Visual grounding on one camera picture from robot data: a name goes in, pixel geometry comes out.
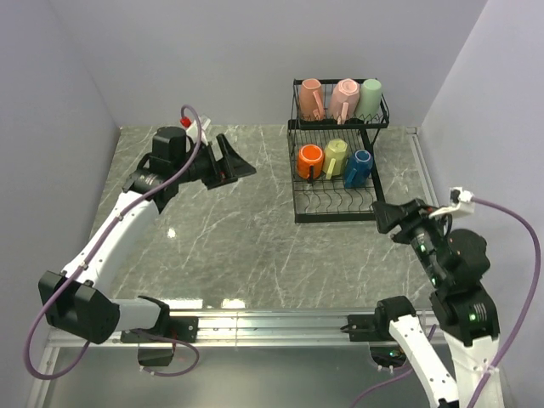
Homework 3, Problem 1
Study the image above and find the pink faceted mug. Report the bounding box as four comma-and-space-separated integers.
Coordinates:
328, 78, 360, 125

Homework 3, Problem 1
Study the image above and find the purple cable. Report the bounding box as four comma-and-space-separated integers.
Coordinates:
348, 195, 541, 408
22, 105, 213, 380

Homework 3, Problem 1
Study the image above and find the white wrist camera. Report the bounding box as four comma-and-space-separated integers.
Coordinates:
428, 187, 476, 219
179, 115, 211, 145

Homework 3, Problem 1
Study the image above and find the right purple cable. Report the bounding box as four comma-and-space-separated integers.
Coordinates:
348, 195, 541, 408

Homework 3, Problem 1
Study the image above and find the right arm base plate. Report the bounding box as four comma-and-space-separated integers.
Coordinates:
340, 313, 395, 343

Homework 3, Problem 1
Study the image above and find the salmon flower mug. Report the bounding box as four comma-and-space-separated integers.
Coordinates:
298, 78, 326, 122

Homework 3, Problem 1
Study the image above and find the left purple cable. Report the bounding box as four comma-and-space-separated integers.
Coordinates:
22, 105, 213, 380

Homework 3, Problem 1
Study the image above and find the black wire dish rack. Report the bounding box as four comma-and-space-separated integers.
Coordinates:
287, 78, 389, 224

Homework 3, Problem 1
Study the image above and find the pale green cup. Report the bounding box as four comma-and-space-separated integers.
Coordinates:
355, 78, 383, 122

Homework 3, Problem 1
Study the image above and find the aluminium front rail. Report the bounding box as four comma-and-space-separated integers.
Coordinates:
47, 309, 374, 349

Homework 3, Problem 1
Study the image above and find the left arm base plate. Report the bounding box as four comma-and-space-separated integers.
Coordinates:
120, 316, 199, 343

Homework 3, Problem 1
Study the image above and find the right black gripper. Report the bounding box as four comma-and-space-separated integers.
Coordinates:
370, 194, 449, 284

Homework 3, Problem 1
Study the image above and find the yellow faceted mug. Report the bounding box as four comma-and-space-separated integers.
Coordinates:
322, 139, 348, 180

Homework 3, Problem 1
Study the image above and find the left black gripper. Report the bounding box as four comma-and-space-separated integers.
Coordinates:
174, 133, 256, 190

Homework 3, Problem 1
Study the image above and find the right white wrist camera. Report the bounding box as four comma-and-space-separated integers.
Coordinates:
428, 187, 476, 219

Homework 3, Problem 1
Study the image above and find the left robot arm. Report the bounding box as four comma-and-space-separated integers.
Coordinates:
38, 127, 256, 344

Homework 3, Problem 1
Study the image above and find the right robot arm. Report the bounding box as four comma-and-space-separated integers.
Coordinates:
371, 199, 505, 407

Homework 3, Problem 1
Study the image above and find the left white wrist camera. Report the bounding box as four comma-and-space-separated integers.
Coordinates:
179, 115, 211, 145

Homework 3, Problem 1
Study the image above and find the blue faceted mug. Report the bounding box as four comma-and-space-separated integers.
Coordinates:
343, 150, 374, 189

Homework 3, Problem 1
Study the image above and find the orange mug black handle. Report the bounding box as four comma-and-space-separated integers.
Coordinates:
296, 144, 325, 182

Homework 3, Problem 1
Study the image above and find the aluminium side rail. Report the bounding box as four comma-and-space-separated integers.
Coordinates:
405, 127, 439, 207

